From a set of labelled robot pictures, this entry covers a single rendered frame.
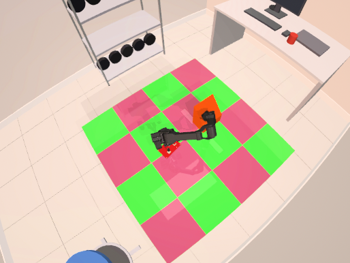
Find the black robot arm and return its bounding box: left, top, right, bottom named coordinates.
left=150, top=110, right=217, bottom=144

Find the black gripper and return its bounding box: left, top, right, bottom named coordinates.
left=154, top=141, right=171, bottom=150

